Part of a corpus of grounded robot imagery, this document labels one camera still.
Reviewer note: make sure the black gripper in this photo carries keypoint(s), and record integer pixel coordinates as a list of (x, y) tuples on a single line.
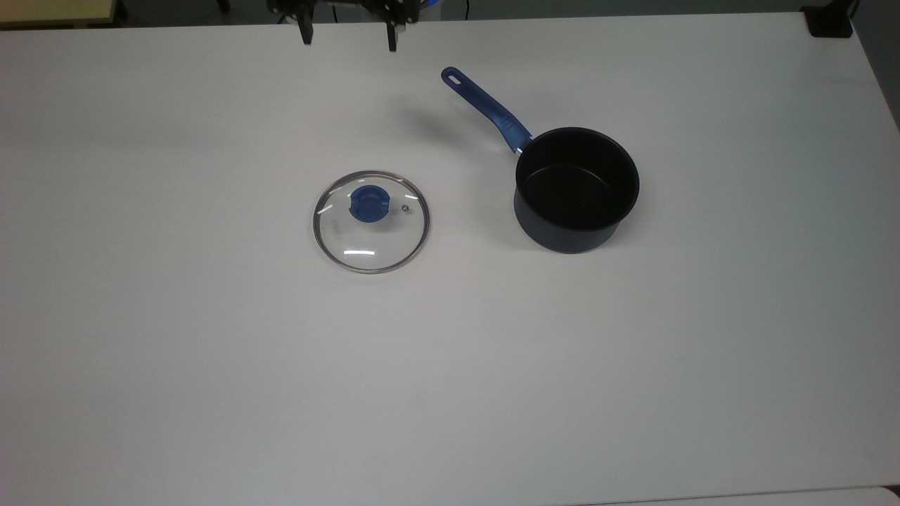
[(351, 3)]

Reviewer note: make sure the black stand clamp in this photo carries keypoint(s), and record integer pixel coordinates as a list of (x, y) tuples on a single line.
[(830, 24)]

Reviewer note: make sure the glass lid with blue knob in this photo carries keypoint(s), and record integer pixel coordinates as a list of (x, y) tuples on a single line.
[(373, 239)]

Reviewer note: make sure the light wooden desk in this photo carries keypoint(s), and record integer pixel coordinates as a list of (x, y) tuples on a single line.
[(56, 10)]

